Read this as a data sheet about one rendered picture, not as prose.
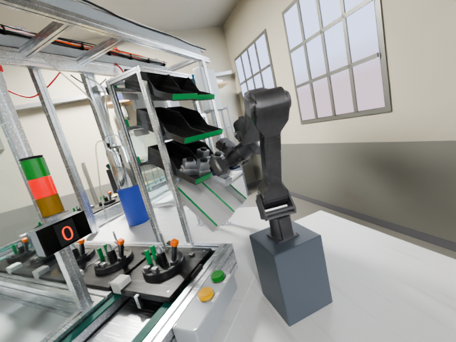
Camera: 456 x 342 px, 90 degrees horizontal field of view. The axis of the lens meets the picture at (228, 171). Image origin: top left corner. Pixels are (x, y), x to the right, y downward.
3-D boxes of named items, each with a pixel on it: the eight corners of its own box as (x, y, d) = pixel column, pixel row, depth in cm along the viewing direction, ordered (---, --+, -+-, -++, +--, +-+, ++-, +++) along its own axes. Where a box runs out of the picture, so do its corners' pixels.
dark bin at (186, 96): (197, 99, 92) (198, 79, 89) (172, 101, 82) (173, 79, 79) (150, 87, 106) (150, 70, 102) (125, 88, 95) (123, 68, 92)
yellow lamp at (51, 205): (68, 209, 62) (62, 192, 61) (48, 217, 58) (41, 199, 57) (58, 210, 65) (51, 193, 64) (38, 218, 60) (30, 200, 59)
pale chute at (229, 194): (243, 204, 114) (247, 198, 112) (228, 216, 104) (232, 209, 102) (203, 169, 123) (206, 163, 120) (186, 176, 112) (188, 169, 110)
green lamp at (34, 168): (54, 174, 60) (47, 155, 59) (32, 179, 56) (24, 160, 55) (45, 176, 63) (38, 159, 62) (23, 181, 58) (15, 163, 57)
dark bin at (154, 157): (216, 175, 98) (218, 159, 95) (195, 185, 88) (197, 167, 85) (169, 155, 111) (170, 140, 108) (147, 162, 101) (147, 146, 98)
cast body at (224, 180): (231, 183, 88) (233, 167, 86) (224, 187, 85) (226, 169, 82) (214, 176, 92) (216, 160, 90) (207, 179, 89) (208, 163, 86)
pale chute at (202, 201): (231, 217, 101) (235, 211, 99) (212, 232, 91) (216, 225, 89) (187, 177, 109) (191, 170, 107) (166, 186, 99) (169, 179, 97)
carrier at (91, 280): (160, 250, 95) (150, 222, 92) (110, 293, 74) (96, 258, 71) (121, 249, 106) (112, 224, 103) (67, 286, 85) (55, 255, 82)
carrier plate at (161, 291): (212, 252, 83) (211, 247, 83) (171, 304, 62) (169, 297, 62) (163, 250, 94) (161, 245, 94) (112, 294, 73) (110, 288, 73)
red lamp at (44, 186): (62, 191, 61) (55, 174, 60) (41, 198, 57) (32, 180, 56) (51, 193, 64) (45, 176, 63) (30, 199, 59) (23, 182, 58)
